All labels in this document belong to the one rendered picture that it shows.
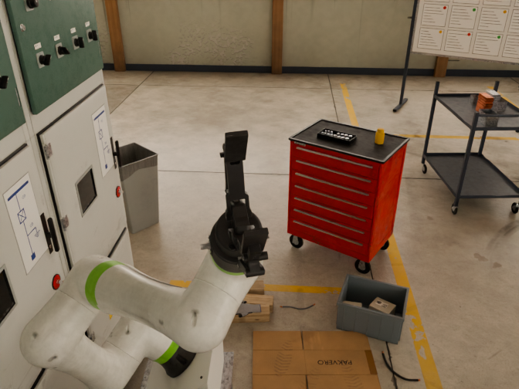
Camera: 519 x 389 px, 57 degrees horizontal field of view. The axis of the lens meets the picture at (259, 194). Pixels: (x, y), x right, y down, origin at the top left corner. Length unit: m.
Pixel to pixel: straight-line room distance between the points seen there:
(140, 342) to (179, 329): 0.71
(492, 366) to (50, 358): 2.54
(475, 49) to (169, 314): 6.24
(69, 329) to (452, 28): 6.21
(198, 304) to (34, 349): 0.47
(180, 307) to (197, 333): 0.06
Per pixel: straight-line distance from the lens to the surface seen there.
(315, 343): 3.02
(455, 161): 5.12
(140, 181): 3.87
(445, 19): 6.83
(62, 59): 1.96
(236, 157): 0.67
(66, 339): 1.20
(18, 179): 1.68
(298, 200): 3.49
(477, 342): 3.30
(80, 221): 2.09
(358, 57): 8.66
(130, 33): 8.97
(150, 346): 1.58
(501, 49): 6.80
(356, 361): 2.96
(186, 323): 0.85
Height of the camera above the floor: 2.19
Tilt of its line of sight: 29 degrees down
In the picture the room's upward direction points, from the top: straight up
